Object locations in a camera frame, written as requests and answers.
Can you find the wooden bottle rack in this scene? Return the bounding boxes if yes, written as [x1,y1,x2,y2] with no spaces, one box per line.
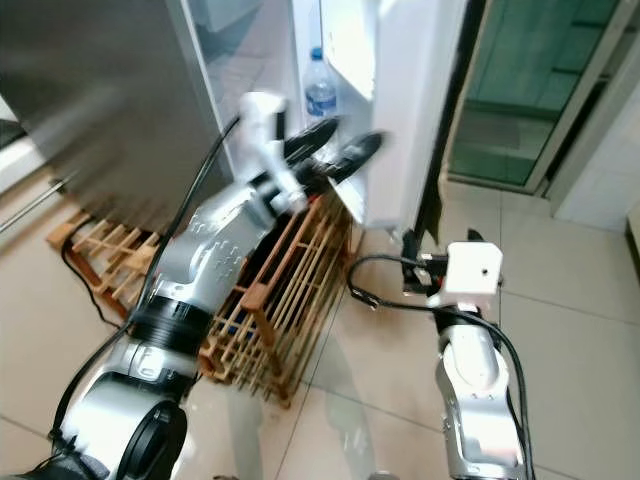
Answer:
[45,194,363,408]

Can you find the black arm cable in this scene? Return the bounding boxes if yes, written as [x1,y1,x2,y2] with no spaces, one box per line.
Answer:
[346,252,453,313]
[50,116,243,441]

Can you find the stainless steel fridge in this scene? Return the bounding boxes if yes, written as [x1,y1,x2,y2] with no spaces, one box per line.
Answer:
[0,0,326,237]

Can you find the clear plastic water bottle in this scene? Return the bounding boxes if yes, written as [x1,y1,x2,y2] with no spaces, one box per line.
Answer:
[304,47,340,121]

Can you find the green glass sliding door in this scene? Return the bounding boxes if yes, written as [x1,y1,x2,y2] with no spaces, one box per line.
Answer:
[443,0,640,194]

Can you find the white fridge door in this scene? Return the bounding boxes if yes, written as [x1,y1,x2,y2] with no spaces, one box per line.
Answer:
[322,0,469,237]

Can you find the white kitchen counter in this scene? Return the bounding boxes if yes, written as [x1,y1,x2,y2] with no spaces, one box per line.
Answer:
[0,118,45,199]

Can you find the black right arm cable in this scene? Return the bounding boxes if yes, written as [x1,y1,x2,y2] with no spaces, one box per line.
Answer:
[346,252,453,313]

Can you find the silver cabinet handle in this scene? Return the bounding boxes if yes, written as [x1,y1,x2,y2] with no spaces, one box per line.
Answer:
[0,174,77,234]

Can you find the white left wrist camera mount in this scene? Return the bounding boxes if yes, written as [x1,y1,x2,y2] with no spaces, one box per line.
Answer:
[238,91,308,215]

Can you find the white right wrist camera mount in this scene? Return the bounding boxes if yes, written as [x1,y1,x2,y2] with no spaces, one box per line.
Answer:
[424,240,504,312]

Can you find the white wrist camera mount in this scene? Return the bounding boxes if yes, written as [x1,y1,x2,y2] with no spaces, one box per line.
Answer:
[424,240,504,312]
[238,91,308,215]

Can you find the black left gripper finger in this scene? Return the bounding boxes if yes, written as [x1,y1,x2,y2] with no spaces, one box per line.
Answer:
[316,129,387,187]
[284,116,342,166]

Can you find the thin black floor cable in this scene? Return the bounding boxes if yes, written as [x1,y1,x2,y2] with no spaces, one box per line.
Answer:
[59,240,133,333]

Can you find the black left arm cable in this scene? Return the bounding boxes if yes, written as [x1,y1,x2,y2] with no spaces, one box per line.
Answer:
[50,116,243,441]

